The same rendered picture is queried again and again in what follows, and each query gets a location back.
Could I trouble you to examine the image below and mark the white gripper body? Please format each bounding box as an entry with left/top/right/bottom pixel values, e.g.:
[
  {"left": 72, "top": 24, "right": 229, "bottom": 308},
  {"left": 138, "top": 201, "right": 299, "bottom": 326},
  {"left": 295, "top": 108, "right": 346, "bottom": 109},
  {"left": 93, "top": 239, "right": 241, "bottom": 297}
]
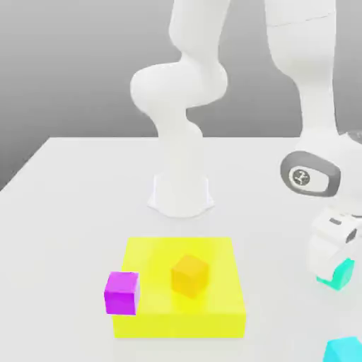
[{"left": 306, "top": 231, "right": 346, "bottom": 281}]

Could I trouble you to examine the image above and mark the small orange cube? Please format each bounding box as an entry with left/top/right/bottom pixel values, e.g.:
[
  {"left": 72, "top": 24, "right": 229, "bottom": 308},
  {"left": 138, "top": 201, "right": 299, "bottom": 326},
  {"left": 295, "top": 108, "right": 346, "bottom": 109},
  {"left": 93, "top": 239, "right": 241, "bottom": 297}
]
[{"left": 170, "top": 254, "right": 211, "bottom": 300}]

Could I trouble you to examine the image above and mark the small magenta cube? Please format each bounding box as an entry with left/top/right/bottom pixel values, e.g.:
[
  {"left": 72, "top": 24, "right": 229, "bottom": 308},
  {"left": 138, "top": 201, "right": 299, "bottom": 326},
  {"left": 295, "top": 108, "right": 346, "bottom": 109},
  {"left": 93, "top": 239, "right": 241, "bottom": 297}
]
[{"left": 103, "top": 271, "right": 141, "bottom": 317}]

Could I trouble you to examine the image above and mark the small cyan cube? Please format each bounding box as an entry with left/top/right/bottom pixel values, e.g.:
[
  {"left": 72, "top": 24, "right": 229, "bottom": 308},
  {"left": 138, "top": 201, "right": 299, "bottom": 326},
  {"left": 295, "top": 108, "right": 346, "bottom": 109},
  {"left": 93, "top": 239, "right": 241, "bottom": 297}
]
[{"left": 322, "top": 336, "right": 362, "bottom": 362}]

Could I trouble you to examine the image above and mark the large yellow box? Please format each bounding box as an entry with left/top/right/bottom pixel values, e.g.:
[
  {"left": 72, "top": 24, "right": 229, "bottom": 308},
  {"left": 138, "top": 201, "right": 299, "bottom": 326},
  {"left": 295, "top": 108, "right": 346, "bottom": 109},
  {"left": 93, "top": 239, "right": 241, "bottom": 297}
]
[{"left": 112, "top": 236, "right": 247, "bottom": 339}]

